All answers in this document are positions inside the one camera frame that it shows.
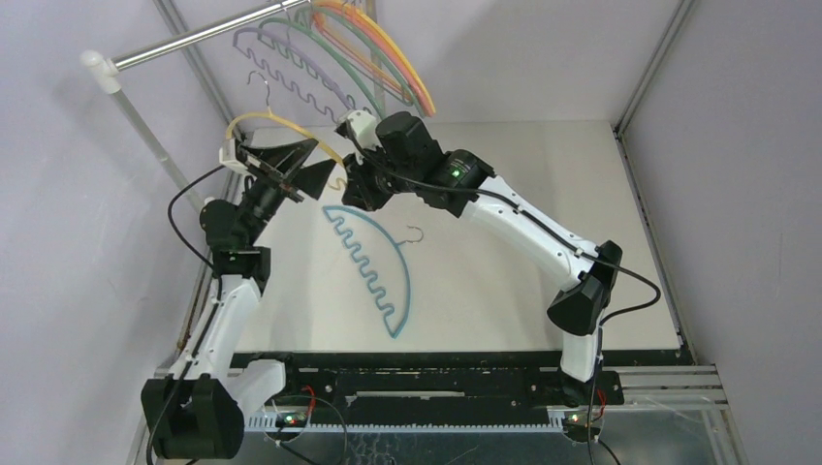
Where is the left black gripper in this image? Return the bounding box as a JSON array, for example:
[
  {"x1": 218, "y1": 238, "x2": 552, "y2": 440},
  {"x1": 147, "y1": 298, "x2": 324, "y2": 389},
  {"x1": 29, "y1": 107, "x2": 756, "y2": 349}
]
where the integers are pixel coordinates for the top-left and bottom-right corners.
[{"x1": 239, "y1": 141, "x2": 335, "y2": 247}]

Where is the yellow wavy hanger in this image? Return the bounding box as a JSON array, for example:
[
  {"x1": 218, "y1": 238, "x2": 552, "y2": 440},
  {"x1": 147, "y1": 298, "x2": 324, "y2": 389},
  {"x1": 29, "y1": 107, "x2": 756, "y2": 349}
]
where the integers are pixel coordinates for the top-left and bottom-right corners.
[{"x1": 225, "y1": 71, "x2": 344, "y2": 168}]

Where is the blue wavy hanger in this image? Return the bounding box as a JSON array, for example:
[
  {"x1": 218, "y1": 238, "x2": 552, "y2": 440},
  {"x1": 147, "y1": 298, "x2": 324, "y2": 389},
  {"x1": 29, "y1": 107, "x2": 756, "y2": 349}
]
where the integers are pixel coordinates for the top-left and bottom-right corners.
[{"x1": 321, "y1": 204, "x2": 425, "y2": 339}]

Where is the purple wavy hanger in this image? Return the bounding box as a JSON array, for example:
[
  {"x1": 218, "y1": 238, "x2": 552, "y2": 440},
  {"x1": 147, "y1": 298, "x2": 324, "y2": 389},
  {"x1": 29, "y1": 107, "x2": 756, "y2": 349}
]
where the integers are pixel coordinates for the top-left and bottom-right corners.
[{"x1": 232, "y1": 27, "x2": 356, "y2": 122}]

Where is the teal wavy hanger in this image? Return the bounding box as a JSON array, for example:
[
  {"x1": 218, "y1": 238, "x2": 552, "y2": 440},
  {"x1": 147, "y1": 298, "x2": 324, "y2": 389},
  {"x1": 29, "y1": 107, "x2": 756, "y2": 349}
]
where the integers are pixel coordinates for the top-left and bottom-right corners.
[{"x1": 259, "y1": 17, "x2": 385, "y2": 120}]

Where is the yellow smooth hanger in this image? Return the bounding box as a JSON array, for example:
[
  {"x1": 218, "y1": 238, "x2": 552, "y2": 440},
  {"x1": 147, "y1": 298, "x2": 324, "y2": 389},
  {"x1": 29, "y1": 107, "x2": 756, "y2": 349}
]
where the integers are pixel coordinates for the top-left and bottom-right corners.
[{"x1": 312, "y1": 1, "x2": 436, "y2": 117}]

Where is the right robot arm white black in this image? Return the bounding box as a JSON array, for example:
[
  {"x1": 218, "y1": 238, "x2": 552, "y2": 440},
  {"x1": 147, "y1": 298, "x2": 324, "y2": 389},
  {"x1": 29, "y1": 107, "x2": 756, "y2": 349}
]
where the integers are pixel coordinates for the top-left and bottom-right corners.
[{"x1": 335, "y1": 110, "x2": 622, "y2": 403}]

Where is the chrome and white garment rack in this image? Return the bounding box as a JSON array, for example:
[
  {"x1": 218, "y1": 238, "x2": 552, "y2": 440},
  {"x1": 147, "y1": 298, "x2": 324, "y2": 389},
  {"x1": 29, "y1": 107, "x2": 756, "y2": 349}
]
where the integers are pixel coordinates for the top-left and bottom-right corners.
[{"x1": 79, "y1": 0, "x2": 430, "y2": 216}]

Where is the left circuit board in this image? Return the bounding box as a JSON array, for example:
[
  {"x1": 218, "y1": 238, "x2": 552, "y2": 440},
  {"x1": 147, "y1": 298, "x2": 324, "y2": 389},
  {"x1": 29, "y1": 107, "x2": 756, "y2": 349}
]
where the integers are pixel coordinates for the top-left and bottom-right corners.
[{"x1": 275, "y1": 413, "x2": 310, "y2": 431}]

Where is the circuit board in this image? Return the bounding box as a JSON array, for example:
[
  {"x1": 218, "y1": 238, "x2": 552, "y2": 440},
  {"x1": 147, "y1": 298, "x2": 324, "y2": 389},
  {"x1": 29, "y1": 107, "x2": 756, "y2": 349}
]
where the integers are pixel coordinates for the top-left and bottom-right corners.
[
  {"x1": 275, "y1": 413, "x2": 310, "y2": 431},
  {"x1": 562, "y1": 414, "x2": 599, "y2": 429}
]

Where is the right circuit board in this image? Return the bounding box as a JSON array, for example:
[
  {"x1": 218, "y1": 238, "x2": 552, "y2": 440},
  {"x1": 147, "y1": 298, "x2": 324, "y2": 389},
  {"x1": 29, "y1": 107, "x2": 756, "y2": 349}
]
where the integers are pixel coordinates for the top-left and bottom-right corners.
[{"x1": 562, "y1": 414, "x2": 599, "y2": 429}]

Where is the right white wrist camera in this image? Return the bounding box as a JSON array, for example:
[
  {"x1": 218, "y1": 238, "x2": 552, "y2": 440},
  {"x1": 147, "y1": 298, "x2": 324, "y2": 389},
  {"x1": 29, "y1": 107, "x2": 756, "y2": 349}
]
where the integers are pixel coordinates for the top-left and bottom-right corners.
[{"x1": 335, "y1": 109, "x2": 380, "y2": 150}]

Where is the left black camera cable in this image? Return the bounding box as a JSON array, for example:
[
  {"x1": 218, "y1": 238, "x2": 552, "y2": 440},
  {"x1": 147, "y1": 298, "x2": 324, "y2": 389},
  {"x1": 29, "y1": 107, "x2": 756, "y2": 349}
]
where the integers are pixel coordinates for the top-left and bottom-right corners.
[{"x1": 145, "y1": 165, "x2": 226, "y2": 465}]

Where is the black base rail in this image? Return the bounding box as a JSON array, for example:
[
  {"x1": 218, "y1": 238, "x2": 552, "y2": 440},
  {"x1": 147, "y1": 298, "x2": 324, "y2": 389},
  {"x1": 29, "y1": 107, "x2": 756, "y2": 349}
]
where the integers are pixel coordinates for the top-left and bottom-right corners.
[{"x1": 176, "y1": 349, "x2": 695, "y2": 428}]

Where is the aluminium frame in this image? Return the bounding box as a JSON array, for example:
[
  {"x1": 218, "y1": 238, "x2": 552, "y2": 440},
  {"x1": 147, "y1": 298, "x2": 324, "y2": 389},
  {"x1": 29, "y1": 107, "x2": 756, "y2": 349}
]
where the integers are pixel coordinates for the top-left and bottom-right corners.
[{"x1": 128, "y1": 0, "x2": 749, "y2": 465}]

